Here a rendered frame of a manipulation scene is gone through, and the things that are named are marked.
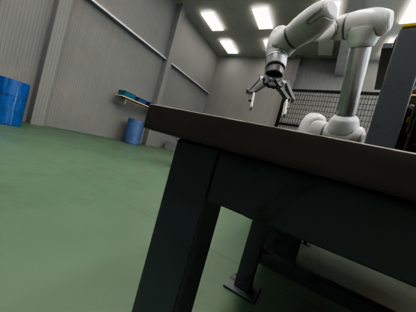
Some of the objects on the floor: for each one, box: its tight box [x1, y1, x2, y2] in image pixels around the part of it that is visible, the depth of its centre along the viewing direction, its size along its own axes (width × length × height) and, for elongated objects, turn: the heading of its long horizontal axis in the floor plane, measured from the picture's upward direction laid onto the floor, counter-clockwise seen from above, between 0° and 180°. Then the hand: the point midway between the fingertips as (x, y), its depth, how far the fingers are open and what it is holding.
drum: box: [123, 118, 144, 145], centre depth 810 cm, size 64×67×97 cm
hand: (267, 109), depth 83 cm, fingers open, 13 cm apart
